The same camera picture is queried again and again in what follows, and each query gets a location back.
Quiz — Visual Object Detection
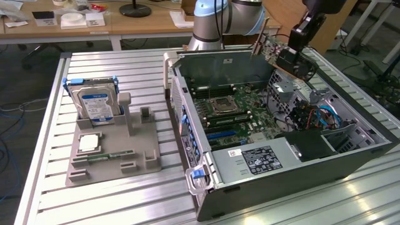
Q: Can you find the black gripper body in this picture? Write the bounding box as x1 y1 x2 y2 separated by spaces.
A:
301 0 344 16

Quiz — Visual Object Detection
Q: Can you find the graphics card with black cooler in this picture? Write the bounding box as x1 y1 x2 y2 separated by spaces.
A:
250 16 320 82

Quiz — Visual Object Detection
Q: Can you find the silver disk bay cage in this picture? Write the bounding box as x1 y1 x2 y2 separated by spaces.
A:
268 69 318 113

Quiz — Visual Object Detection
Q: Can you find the black floor stand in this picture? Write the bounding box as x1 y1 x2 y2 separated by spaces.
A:
361 60 400 104

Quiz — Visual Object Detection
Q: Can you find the green motherboard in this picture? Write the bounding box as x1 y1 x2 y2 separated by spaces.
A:
184 77 294 150

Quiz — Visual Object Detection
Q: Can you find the brown cardboard box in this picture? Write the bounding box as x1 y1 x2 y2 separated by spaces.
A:
180 0 196 16

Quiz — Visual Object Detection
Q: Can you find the white paper stack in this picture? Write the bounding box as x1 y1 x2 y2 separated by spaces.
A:
169 10 194 29

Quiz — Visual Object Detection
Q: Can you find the silver CPU socket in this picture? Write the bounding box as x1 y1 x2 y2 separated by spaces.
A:
210 96 238 117

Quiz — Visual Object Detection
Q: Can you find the green RAM stick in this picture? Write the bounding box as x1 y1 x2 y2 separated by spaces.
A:
205 115 250 125
85 151 133 162

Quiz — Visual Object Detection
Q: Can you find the black long expansion slot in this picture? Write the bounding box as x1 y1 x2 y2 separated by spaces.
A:
204 125 234 133

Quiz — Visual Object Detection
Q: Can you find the blue expansion slot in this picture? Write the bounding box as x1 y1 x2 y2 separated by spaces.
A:
205 130 237 139

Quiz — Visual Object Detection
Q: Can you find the black round lamp base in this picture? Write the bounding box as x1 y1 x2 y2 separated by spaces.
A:
118 0 152 17

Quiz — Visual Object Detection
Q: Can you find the black printed label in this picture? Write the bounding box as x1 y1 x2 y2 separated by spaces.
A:
181 135 194 164

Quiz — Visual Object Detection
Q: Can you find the grey power supply unit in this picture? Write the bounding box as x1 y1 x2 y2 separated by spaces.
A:
204 137 304 188

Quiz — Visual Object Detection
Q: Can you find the black open PC case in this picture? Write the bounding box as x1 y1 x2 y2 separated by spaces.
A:
162 42 400 222

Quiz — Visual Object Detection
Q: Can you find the plain white box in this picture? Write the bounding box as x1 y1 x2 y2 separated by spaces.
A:
84 13 108 27

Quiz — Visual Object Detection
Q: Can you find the hard disk with blue rails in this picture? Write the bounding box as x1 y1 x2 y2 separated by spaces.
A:
62 76 121 127

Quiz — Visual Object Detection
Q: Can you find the white round holder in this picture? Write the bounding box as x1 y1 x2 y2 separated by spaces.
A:
60 13 88 30

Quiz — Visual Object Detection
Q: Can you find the silver CPU chip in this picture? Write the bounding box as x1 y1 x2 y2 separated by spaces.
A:
77 136 100 150

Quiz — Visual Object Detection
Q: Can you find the white box with black lid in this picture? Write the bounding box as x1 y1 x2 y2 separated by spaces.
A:
32 11 57 27

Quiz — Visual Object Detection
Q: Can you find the grey parts rack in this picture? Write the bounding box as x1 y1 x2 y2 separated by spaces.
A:
64 92 162 188

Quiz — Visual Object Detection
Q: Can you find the wooden desk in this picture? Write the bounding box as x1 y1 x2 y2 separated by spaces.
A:
0 0 284 45

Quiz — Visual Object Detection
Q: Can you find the black office chair base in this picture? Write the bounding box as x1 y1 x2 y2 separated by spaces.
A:
18 42 94 70

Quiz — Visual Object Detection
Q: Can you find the clear plastic bag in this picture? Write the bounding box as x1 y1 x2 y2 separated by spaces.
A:
0 1 30 21

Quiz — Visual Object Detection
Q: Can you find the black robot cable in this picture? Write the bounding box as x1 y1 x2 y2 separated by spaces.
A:
214 0 226 49

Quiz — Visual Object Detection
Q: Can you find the white table frame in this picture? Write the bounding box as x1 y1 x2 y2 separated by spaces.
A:
342 0 400 64

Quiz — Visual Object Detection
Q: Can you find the blue wire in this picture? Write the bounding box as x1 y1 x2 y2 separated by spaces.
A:
313 105 341 130

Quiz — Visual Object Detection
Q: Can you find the red wire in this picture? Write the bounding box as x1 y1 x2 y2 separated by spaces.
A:
304 109 316 128

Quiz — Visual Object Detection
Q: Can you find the silver bay bracket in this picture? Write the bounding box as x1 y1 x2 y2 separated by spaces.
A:
320 123 377 155

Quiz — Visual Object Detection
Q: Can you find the white floor cable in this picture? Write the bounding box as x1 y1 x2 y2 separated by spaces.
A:
0 97 48 112

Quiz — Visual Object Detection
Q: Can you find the blue floor cable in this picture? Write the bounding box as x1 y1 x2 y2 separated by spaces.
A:
0 110 25 202

